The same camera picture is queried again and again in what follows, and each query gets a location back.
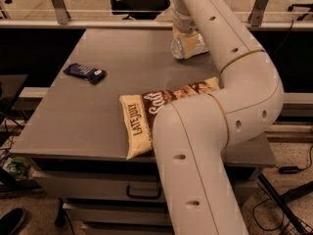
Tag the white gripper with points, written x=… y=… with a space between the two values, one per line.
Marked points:
x=183 y=23

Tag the clear blue plastic water bottle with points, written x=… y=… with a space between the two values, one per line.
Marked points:
x=188 y=46

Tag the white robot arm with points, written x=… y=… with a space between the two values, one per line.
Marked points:
x=190 y=134

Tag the dark blue rxbar blueberry bar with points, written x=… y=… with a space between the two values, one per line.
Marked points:
x=93 y=75

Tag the black office chair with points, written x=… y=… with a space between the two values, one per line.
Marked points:
x=139 y=9

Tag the late july sea salt chips bag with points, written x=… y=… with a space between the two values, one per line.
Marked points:
x=140 y=111

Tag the grey drawer cabinet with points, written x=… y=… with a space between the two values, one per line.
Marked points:
x=77 y=139

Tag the green snack package on floor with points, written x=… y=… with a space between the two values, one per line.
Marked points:
x=17 y=167

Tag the black shoe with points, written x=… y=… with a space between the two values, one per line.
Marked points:
x=12 y=221

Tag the metal railing frame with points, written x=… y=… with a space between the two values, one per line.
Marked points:
x=97 y=13

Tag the black drawer handle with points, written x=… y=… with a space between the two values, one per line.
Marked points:
x=144 y=194

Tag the black power adapter with cable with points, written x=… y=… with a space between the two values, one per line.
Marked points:
x=293 y=169

